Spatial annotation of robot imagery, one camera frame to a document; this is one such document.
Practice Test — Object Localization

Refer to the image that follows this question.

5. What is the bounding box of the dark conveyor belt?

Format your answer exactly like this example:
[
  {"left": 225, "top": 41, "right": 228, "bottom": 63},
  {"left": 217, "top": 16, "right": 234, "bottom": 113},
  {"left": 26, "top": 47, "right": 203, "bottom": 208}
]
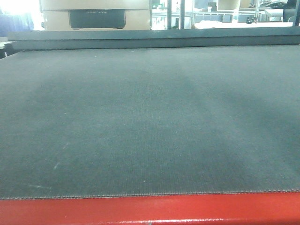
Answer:
[{"left": 0, "top": 45, "right": 300, "bottom": 199}]

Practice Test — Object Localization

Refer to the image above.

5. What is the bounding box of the white background desk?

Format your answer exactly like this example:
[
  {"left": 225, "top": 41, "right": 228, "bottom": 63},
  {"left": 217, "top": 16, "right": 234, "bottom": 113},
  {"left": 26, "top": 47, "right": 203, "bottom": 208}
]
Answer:
[{"left": 192, "top": 21, "right": 293, "bottom": 30}]

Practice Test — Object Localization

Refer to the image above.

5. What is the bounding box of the cardboard box with dark panel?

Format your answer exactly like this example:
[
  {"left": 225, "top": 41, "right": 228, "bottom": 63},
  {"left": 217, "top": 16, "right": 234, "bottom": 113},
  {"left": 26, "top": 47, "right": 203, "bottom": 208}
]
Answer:
[{"left": 40, "top": 0, "right": 150, "bottom": 31}]

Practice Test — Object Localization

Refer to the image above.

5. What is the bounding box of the grey conveyor far rail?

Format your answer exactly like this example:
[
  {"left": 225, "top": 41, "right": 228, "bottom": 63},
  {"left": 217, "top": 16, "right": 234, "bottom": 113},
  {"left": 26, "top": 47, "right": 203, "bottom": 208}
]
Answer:
[{"left": 8, "top": 26, "right": 300, "bottom": 50}]

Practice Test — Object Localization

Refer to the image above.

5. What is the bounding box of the red conveyor end frame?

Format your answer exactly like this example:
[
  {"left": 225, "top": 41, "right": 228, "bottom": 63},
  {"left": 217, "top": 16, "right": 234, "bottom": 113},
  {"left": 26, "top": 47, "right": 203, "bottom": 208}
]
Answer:
[{"left": 0, "top": 192, "right": 300, "bottom": 225}]

